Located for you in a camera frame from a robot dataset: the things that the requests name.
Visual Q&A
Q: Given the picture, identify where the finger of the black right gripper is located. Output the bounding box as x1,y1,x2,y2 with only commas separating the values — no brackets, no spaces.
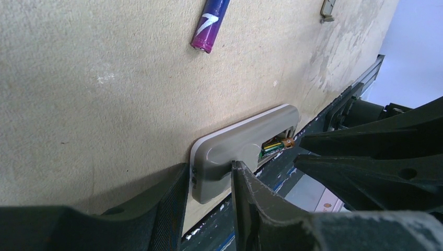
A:
294,154,442,212
300,98,442,159

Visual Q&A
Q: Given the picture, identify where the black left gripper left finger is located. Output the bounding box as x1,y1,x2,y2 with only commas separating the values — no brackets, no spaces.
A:
1,163,190,250

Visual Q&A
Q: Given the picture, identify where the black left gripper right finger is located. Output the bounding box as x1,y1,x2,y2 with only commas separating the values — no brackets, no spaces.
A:
231,161,442,250

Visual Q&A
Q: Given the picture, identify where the black green gold AAA battery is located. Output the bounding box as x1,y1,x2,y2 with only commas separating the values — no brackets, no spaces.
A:
260,137,295,157

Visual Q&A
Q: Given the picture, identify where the white universal AC remote control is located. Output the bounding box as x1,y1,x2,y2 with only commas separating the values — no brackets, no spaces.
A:
190,104,299,204

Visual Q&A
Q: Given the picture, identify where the grey battery compartment cover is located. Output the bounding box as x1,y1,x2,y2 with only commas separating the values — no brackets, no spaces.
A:
320,0,336,23

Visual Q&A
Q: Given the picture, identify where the blue purple AAA battery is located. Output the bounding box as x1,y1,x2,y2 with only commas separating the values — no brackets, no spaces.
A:
191,0,230,54

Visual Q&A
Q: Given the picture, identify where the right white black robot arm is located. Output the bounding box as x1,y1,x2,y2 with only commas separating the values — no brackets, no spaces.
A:
295,94,442,215

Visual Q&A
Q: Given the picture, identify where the aluminium frame rail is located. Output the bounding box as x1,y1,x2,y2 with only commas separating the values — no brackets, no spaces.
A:
352,54,385,97

